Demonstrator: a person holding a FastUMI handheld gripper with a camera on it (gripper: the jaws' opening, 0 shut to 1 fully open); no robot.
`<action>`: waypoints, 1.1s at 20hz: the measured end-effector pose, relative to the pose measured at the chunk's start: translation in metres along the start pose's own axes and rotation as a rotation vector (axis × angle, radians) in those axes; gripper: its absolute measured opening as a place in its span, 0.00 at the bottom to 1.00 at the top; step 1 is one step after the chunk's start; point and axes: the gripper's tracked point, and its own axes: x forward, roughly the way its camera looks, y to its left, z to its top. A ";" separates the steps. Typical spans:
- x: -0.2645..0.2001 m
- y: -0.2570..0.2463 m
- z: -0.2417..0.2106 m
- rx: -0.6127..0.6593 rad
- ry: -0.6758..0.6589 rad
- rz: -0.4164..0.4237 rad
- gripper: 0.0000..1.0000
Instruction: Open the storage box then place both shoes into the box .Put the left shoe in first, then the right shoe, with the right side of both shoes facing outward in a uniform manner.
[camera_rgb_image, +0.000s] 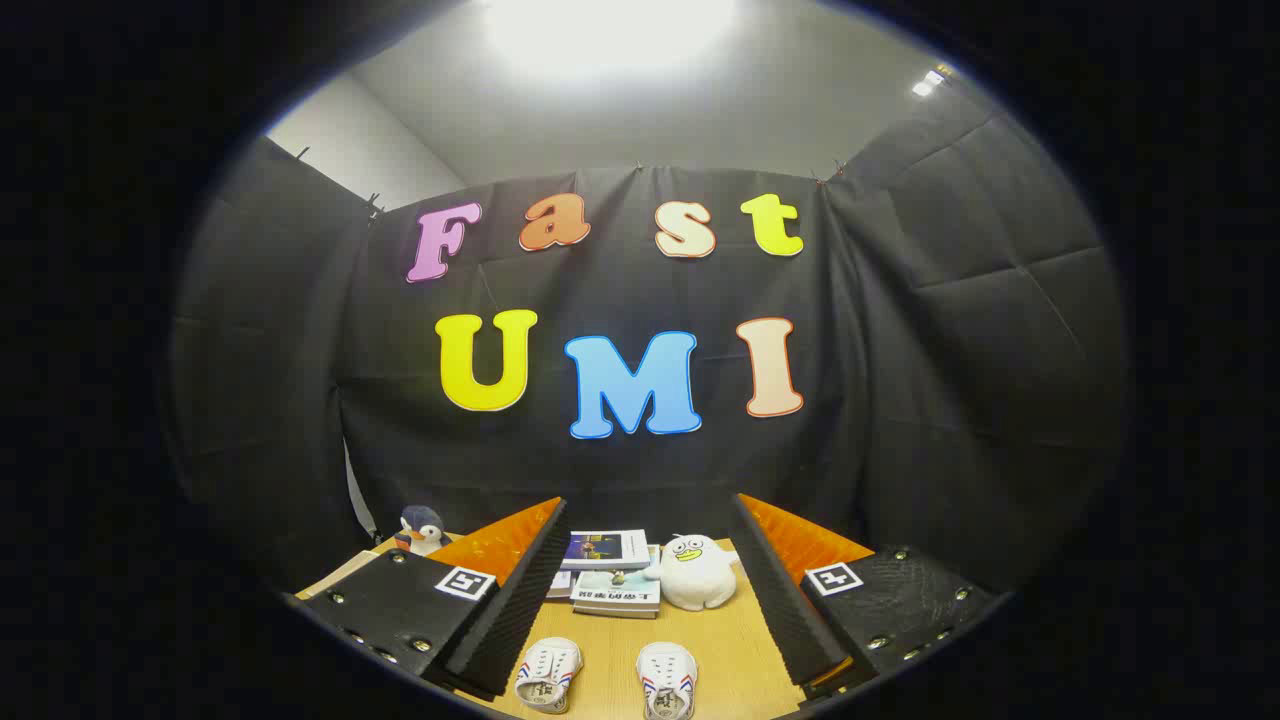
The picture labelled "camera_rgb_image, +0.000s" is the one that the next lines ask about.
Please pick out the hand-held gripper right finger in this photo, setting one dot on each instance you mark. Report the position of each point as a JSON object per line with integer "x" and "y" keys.
{"x": 790, "y": 610}

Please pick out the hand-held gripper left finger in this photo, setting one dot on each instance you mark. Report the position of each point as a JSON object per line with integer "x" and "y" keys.
{"x": 520, "y": 610}

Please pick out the white striped canvas shoe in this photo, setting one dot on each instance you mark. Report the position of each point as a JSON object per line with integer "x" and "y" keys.
{"x": 548, "y": 665}
{"x": 667, "y": 672}

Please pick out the plain white book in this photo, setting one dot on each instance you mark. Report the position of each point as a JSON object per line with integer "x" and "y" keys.
{"x": 558, "y": 585}

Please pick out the dark edged thick book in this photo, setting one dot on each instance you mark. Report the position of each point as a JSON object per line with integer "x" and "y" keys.
{"x": 615, "y": 612}

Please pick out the cartoon cover book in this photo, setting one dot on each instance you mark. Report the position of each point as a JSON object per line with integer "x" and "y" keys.
{"x": 615, "y": 590}

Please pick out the white duck plush toy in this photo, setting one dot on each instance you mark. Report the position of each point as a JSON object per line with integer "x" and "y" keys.
{"x": 695, "y": 585}

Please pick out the blue cover book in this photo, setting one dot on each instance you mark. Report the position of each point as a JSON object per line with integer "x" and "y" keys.
{"x": 605, "y": 548}

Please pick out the blue penguin plush toy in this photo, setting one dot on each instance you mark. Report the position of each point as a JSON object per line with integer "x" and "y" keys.
{"x": 423, "y": 525}

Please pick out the black backdrop cloth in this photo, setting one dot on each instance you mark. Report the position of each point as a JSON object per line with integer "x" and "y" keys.
{"x": 900, "y": 400}

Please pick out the small ceiling spotlight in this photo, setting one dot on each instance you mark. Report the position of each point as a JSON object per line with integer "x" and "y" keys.
{"x": 925, "y": 85}

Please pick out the large ceiling light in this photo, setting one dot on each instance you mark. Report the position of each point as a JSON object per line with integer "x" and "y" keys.
{"x": 610, "y": 30}

